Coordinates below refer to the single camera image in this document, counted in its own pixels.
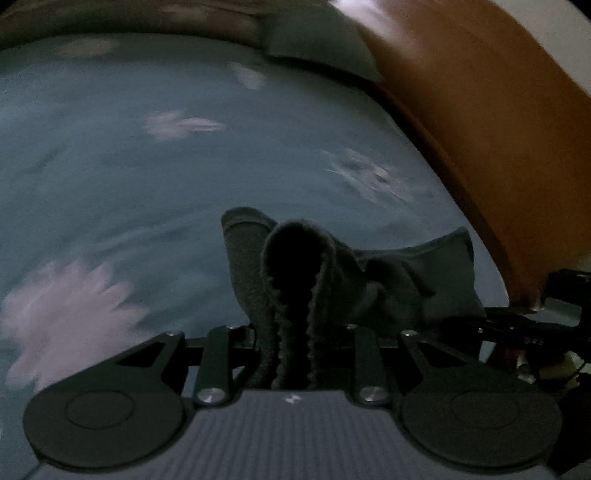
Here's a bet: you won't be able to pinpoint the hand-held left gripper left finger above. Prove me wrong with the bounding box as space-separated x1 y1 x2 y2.
113 325 257 407

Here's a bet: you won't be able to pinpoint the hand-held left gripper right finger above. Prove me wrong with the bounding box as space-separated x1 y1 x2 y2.
344 323 469 407

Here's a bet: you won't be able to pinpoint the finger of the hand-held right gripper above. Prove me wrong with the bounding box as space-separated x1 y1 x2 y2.
436 307 550 344

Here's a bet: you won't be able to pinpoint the dark green pants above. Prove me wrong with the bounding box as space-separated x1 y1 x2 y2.
221 207 488 391

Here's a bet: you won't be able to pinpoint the person's right hand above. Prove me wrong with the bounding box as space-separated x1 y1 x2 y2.
501 346 587 384

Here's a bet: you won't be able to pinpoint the wooden bed headboard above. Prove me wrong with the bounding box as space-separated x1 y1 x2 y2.
360 0 591 310

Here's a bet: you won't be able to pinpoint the teal floral bed sheet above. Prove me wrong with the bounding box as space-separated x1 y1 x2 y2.
0 32 511 480

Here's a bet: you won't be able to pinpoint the green pillow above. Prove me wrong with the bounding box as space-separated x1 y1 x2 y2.
263 4 384 83

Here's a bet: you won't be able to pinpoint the white fluffy blanket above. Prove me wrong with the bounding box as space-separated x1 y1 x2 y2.
330 0 407 38

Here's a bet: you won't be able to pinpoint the beige folded quilt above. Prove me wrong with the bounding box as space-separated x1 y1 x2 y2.
0 0 333 49

